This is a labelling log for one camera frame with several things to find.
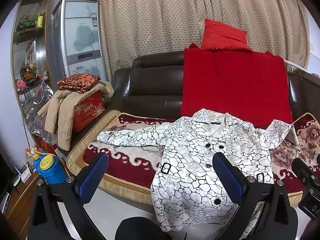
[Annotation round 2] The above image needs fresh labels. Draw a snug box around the beige dotted curtain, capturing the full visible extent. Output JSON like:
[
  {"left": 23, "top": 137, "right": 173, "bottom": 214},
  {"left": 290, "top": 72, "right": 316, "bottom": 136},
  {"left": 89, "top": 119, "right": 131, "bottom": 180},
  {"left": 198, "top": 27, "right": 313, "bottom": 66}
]
[{"left": 97, "top": 0, "right": 310, "bottom": 78}]

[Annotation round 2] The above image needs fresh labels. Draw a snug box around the silver floral refrigerator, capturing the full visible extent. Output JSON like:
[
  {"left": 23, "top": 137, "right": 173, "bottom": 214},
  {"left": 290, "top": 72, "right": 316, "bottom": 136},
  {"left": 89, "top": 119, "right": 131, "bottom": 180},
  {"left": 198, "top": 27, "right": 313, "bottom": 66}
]
[{"left": 49, "top": 0, "right": 108, "bottom": 90}]

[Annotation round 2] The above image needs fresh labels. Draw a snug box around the orange black patterned cloth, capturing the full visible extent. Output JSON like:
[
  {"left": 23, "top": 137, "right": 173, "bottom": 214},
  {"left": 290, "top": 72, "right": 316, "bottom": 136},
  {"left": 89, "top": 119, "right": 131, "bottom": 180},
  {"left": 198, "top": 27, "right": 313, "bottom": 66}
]
[{"left": 57, "top": 73, "right": 101, "bottom": 94}]

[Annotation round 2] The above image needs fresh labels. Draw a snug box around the dark brown leather sofa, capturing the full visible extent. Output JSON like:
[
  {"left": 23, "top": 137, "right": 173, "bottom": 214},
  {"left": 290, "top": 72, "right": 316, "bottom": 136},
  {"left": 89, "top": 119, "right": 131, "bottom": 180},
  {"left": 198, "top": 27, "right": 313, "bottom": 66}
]
[{"left": 62, "top": 50, "right": 320, "bottom": 153}]

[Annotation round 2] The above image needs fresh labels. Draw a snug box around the wooden display shelf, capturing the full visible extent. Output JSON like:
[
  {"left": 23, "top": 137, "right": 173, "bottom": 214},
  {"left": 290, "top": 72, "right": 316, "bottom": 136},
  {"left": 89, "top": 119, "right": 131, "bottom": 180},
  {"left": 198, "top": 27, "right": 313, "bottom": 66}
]
[{"left": 10, "top": 0, "right": 57, "bottom": 98}]

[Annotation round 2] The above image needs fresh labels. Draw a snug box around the floral red beige blanket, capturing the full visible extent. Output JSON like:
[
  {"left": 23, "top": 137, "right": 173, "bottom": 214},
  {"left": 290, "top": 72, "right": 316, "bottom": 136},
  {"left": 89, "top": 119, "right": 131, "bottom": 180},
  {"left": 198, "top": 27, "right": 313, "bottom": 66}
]
[{"left": 66, "top": 110, "right": 319, "bottom": 206}]

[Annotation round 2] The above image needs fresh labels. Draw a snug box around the red gift box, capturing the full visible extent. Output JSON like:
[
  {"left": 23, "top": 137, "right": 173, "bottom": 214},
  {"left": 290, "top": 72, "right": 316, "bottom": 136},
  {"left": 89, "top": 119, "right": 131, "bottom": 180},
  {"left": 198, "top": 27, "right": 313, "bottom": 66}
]
[{"left": 73, "top": 92, "right": 105, "bottom": 132}]

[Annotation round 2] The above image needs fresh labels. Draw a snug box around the red blanket on sofa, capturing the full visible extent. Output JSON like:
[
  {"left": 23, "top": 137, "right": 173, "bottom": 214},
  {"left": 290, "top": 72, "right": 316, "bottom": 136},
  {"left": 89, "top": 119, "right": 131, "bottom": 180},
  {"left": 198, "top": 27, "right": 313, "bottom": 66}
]
[{"left": 180, "top": 48, "right": 293, "bottom": 128}]

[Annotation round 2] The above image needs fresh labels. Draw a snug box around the beige padded jacket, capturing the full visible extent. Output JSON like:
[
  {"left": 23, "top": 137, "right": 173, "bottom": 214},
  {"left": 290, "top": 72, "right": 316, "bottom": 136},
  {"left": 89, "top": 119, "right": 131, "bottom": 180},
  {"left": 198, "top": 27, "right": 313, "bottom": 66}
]
[{"left": 37, "top": 81, "right": 114, "bottom": 151}]

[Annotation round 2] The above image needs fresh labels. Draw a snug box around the white black-patterned coat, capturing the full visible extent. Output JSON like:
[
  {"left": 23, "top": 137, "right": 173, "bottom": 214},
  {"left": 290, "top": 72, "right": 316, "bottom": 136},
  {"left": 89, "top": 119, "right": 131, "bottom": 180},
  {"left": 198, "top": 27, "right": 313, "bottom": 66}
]
[{"left": 97, "top": 109, "right": 298, "bottom": 232}]

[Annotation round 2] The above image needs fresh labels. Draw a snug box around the red pillow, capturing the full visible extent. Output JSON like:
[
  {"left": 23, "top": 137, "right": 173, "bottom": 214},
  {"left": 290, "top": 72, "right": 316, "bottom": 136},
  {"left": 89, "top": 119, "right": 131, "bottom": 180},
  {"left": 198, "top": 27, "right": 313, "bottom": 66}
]
[{"left": 201, "top": 18, "right": 252, "bottom": 51}]

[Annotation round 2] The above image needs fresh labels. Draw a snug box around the clear plastic bag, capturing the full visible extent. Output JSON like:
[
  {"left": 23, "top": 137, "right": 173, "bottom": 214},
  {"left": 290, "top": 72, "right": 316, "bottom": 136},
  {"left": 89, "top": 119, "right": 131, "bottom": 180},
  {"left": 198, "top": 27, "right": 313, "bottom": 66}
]
[{"left": 19, "top": 81, "right": 55, "bottom": 144}]

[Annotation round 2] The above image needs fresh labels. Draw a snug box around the blue yellow water bottle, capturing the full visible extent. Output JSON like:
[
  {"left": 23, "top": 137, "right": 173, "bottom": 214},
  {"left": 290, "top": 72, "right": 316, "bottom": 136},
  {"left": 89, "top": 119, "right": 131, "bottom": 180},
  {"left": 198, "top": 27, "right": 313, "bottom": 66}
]
[{"left": 30, "top": 147, "right": 69, "bottom": 185}]

